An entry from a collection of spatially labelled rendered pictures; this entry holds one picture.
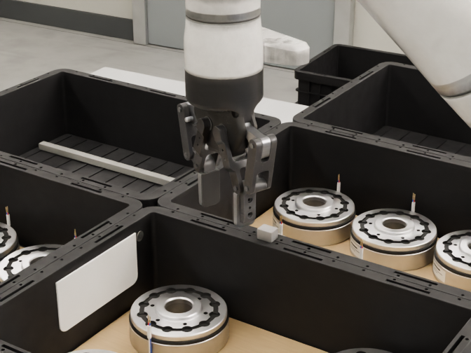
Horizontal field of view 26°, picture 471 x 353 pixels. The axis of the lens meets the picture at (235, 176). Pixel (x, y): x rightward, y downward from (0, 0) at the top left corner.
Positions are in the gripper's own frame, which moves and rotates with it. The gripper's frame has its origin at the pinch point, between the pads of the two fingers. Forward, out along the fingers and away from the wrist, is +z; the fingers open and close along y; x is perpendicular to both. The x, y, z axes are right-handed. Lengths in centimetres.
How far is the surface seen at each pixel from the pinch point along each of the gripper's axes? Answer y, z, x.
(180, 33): -304, 82, 187
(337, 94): -26.8, 4.0, 38.1
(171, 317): -0.1, 11.2, -6.9
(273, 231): 2.5, 3.7, 4.1
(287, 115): -71, 26, 64
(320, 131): -17.7, 4.3, 27.4
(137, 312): -3.7, 11.5, -8.9
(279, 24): -258, 72, 208
